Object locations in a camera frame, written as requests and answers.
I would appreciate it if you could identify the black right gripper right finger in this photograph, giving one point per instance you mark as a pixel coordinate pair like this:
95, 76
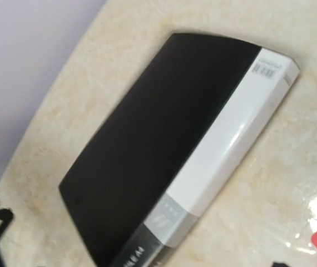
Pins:
279, 264

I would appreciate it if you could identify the black clip folder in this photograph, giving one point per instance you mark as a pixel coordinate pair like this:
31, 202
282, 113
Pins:
166, 150

